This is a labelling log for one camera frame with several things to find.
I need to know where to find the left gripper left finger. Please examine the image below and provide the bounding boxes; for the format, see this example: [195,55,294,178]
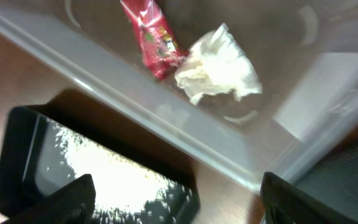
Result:
[0,174,96,224]

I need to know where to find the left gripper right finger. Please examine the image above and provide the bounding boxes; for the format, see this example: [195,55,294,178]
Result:
[260,172,358,223]

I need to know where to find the white tissue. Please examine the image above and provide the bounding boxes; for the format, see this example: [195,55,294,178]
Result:
[174,23,263,105]

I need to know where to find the red snack wrapper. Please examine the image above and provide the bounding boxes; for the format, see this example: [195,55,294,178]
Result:
[120,0,188,80]

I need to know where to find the spilled rice grains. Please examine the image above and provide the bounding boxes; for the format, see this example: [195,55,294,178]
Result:
[35,124,193,223]

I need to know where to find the black rectangular tray bin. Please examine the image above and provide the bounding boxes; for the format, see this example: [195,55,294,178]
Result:
[0,106,200,223]

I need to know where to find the round black serving tray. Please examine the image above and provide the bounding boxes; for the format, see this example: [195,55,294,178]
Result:
[295,142,358,222]

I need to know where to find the clear plastic bin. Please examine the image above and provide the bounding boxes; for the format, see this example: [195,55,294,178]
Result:
[0,0,358,190]

